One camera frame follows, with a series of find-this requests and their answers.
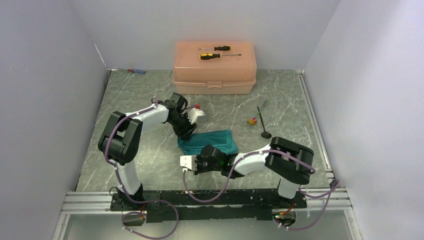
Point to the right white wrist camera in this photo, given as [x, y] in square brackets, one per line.
[188, 162]

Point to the aluminium frame rail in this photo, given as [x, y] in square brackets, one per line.
[99, 202]

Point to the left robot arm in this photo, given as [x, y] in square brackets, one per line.
[121, 137]

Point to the small yellow-black screwdriver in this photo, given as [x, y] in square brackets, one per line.
[217, 48]

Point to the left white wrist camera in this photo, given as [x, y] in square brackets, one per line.
[194, 112]

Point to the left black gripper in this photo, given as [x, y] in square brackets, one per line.
[185, 133]

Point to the red-blue screwdriver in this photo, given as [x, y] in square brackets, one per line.
[135, 71]

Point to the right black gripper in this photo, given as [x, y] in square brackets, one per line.
[198, 169]

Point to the pink plastic toolbox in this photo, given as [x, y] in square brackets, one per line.
[233, 75]

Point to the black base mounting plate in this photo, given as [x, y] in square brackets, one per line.
[170, 205]

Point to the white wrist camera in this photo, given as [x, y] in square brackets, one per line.
[194, 112]
[188, 162]

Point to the black spoon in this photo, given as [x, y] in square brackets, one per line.
[265, 134]

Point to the teal cloth napkin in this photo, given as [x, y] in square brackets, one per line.
[221, 139]

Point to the large yellow-black screwdriver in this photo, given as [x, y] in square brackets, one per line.
[210, 56]

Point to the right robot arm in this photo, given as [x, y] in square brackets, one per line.
[288, 159]

